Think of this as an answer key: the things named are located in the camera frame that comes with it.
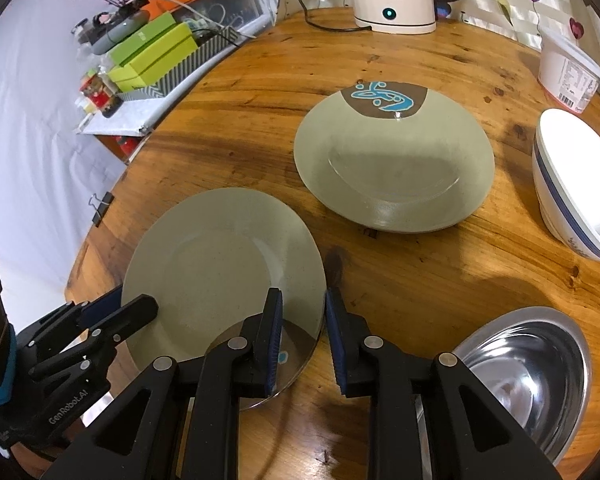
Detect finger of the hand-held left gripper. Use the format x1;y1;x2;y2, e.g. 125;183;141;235
15;286;126;348
27;295;160;386

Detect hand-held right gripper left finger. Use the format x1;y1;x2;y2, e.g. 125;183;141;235
40;287;286;480

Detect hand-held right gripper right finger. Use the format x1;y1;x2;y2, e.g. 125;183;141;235
325;287;563;480

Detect stainless steel bowl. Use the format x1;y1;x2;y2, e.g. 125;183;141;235
415;306;592;466

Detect white bowl with blue stripe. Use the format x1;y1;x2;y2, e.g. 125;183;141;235
532;135;600;262

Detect plain white bowl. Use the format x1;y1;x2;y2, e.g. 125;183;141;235
535;107;600;256

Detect white folder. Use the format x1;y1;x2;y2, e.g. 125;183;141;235
75;99;177;137

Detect small red patterned jar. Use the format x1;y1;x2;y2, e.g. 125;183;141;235
77;72;124;119

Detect green box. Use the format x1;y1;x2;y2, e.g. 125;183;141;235
105;12;176;68
120;22;201;81
107;66;147;93

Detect green boxes in striped tray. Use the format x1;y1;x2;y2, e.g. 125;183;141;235
117;27;241;103

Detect grey case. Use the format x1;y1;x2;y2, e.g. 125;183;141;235
90;9;151;56

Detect white plastic tub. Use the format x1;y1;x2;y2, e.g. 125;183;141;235
537;25;600;115

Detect white cable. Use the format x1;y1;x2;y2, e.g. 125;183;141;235
127;0;218;28

